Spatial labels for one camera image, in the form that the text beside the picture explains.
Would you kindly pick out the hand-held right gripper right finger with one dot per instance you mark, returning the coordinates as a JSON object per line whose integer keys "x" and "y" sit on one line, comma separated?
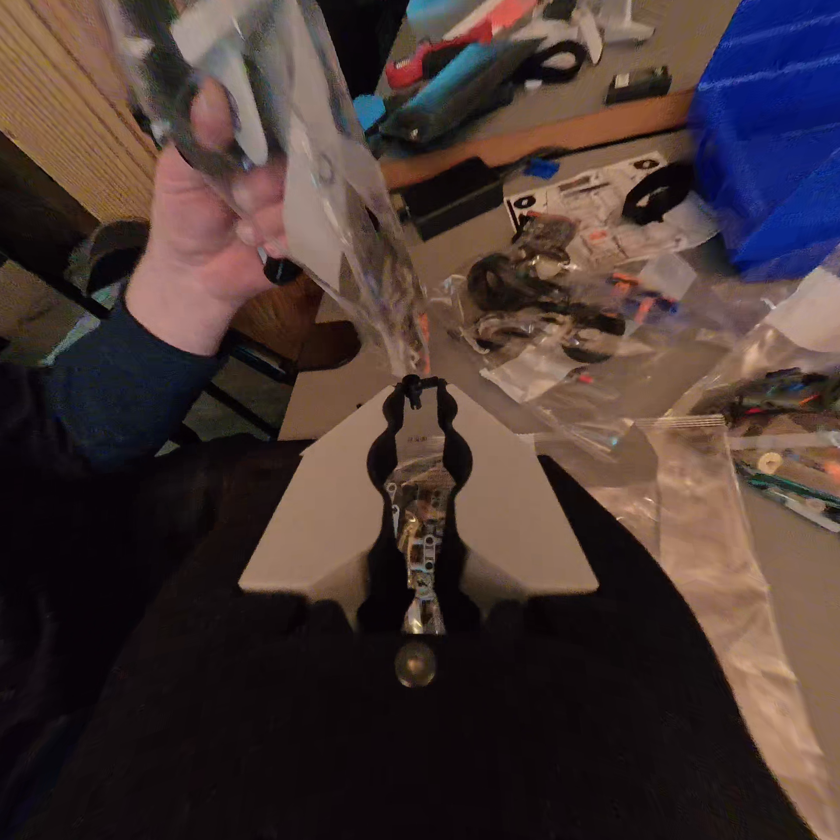
{"x": 525, "y": 525}

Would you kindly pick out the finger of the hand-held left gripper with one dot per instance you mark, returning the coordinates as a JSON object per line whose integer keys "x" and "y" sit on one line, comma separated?
{"x": 312, "y": 210}

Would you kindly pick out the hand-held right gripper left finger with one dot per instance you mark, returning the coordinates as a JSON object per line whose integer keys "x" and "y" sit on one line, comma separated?
{"x": 315, "y": 525}

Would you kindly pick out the wide clear lego bag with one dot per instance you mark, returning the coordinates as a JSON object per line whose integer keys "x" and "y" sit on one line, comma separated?
{"x": 367, "y": 262}

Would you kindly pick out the small black lego piece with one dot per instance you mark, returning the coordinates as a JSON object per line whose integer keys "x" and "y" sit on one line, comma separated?
{"x": 413, "y": 390}

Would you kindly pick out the pile of lego part bags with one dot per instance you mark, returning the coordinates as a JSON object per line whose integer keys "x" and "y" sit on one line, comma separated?
{"x": 525, "y": 289}

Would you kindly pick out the lego sticker sheet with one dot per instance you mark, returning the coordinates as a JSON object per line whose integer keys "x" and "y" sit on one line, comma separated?
{"x": 590, "y": 190}

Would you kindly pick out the person's left hand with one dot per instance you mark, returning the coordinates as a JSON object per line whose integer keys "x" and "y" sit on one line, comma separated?
{"x": 190, "y": 249}

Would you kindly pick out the black power adapter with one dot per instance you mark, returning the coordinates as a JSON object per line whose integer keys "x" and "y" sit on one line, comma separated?
{"x": 453, "y": 197}

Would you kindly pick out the brown wooden desk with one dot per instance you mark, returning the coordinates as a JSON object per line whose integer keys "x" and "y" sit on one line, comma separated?
{"x": 65, "y": 98}

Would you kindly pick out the black red pouch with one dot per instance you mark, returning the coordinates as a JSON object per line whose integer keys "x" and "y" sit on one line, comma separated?
{"x": 459, "y": 98}

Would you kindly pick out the small black device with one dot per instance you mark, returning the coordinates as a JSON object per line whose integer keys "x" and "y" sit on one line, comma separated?
{"x": 636, "y": 86}

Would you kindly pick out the blue plastic storage bin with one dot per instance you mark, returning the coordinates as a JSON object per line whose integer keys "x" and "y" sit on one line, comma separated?
{"x": 768, "y": 131}

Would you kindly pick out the white plastic bracket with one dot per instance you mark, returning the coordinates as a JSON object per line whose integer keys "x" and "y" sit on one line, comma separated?
{"x": 594, "y": 33}

